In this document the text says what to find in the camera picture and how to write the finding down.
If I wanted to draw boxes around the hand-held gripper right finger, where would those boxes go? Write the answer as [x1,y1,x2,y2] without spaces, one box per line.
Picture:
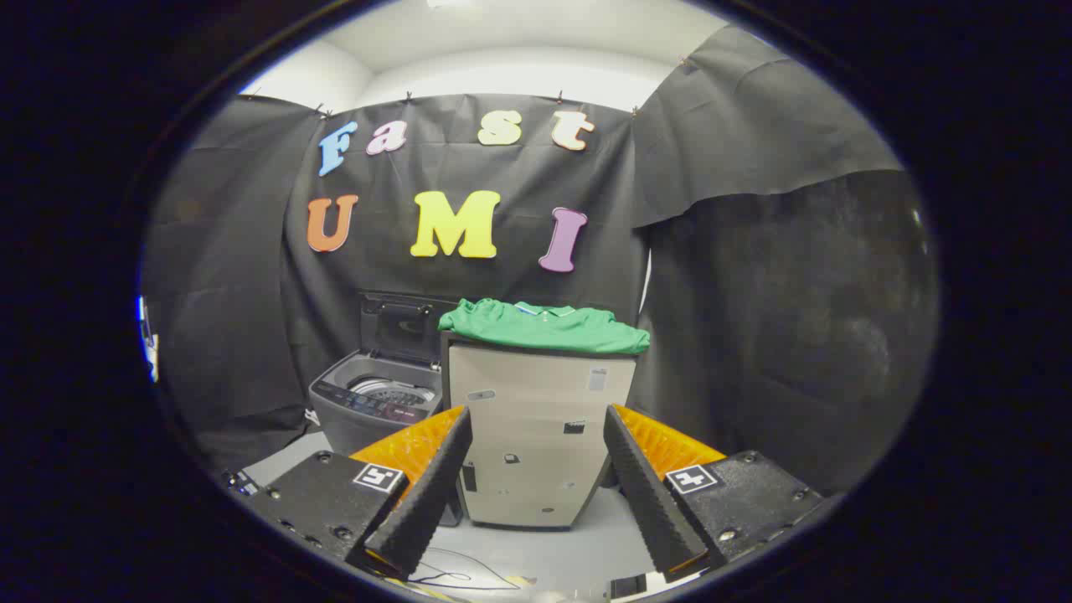
[603,405,827,583]

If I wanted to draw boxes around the grey washing machine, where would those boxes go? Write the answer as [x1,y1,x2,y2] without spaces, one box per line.
[308,352,446,457]

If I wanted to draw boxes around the green polo shirt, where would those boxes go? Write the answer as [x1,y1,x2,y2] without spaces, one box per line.
[438,298,651,354]

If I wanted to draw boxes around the beige cabinet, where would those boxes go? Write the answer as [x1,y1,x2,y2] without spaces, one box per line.
[441,332,639,530]

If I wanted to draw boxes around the thin black cable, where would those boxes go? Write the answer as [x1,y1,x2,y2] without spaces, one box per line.
[409,549,522,591]

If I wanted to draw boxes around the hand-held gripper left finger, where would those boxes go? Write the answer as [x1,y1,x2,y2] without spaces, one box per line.
[239,405,474,583]

